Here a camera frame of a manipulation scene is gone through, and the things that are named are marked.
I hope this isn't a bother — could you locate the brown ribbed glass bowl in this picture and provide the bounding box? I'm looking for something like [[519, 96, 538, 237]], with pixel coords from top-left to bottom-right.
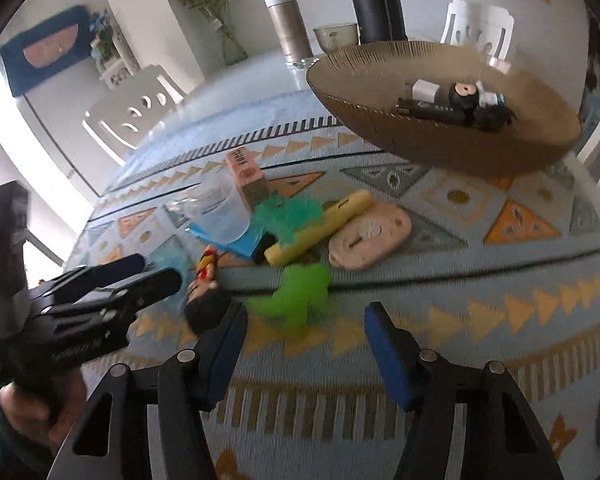
[[306, 41, 581, 178]]

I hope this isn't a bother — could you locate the white chair far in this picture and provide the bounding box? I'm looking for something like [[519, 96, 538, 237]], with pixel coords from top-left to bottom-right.
[[440, 0, 515, 60]]

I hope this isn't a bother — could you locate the light green plastic toy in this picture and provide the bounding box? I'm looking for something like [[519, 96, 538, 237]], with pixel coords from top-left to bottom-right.
[[247, 263, 332, 330]]

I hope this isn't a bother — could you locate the silver thermos cup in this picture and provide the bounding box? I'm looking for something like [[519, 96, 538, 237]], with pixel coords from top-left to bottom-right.
[[264, 0, 314, 68]]

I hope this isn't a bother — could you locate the pink oval case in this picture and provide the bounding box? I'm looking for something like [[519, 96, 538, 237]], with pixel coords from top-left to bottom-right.
[[328, 203, 413, 271]]

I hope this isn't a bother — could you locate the white charger cube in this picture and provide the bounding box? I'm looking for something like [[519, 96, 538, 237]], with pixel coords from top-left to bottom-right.
[[412, 79, 445, 110]]

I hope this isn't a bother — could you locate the black-haired doll figure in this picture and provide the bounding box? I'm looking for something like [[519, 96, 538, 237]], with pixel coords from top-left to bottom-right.
[[184, 245, 232, 336]]

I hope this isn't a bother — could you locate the white side cabinet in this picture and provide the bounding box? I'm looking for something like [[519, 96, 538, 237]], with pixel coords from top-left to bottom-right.
[[90, 11, 140, 90]]

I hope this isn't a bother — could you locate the blue wall picture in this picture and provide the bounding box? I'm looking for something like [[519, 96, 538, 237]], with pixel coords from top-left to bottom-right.
[[0, 6, 93, 98]]

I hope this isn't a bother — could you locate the white chair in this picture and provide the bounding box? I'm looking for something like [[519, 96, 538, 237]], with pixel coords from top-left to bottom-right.
[[82, 65, 185, 165], [440, 0, 515, 60]]

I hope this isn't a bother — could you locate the black tall thermos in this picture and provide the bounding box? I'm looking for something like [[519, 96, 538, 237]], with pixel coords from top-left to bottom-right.
[[340, 0, 410, 46]]

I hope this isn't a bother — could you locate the black bar object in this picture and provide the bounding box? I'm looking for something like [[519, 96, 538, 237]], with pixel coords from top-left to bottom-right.
[[396, 99, 466, 126]]

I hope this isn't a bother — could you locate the clear plastic measuring cup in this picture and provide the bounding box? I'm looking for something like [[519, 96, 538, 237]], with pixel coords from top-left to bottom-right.
[[168, 171, 251, 245]]

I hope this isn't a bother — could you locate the black round figure toy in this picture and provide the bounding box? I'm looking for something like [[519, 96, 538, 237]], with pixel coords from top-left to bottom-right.
[[449, 82, 480, 113]]

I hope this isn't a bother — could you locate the dark green plastic toy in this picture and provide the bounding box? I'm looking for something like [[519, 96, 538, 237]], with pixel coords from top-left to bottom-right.
[[251, 193, 324, 246]]

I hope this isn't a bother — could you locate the white chair left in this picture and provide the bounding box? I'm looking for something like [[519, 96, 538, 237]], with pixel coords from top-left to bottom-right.
[[82, 65, 185, 165]]

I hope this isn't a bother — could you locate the person's left hand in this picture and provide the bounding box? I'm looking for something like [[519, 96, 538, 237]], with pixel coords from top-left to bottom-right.
[[0, 368, 87, 453]]

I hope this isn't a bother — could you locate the small ceramic tea bowl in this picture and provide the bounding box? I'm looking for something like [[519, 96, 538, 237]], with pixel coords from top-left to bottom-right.
[[313, 23, 358, 55]]

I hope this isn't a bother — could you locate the patterned blue table runner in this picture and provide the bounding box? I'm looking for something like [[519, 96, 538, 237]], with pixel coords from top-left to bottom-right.
[[67, 92, 600, 479]]

